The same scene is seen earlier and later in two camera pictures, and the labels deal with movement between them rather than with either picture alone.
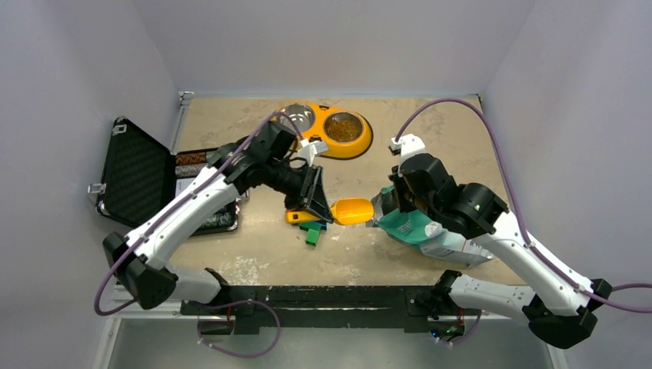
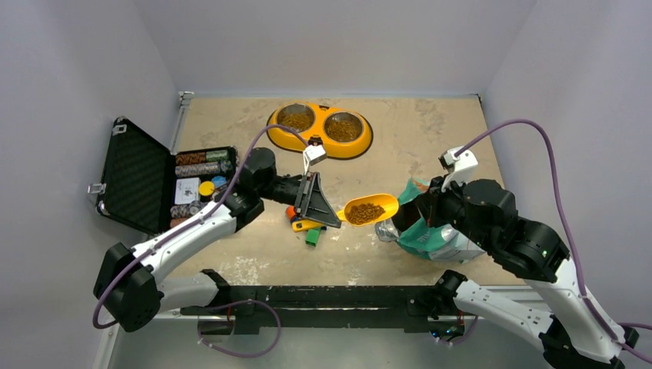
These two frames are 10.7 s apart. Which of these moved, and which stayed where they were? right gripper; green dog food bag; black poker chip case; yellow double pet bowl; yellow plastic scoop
Moved: yellow plastic scoop; green dog food bag; right gripper
Stayed: yellow double pet bowl; black poker chip case
